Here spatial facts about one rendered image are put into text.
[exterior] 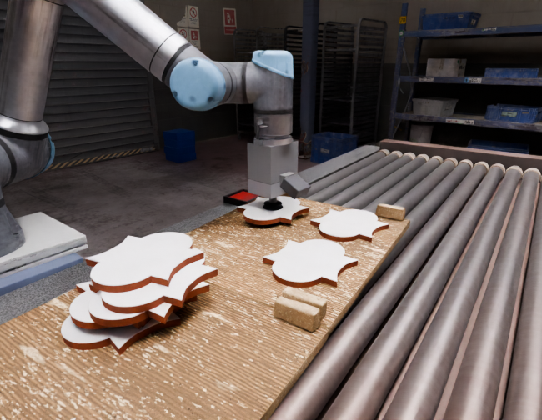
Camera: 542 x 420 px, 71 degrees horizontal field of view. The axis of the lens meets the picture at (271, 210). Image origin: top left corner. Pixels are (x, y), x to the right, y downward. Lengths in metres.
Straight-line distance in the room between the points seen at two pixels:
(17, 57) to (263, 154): 0.50
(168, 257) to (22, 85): 0.52
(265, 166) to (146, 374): 0.44
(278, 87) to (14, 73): 0.51
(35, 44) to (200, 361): 0.67
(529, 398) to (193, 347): 0.36
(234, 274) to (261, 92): 0.33
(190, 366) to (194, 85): 0.38
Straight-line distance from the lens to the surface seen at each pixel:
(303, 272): 0.58
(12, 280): 0.85
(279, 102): 0.72
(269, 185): 0.74
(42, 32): 0.89
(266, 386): 0.42
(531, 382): 0.53
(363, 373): 0.47
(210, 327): 0.49
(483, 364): 0.53
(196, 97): 0.59
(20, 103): 0.92
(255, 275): 0.59
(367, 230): 0.74
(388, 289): 0.62
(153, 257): 0.52
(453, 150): 1.55
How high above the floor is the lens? 1.24
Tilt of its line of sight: 21 degrees down
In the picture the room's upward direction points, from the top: straight up
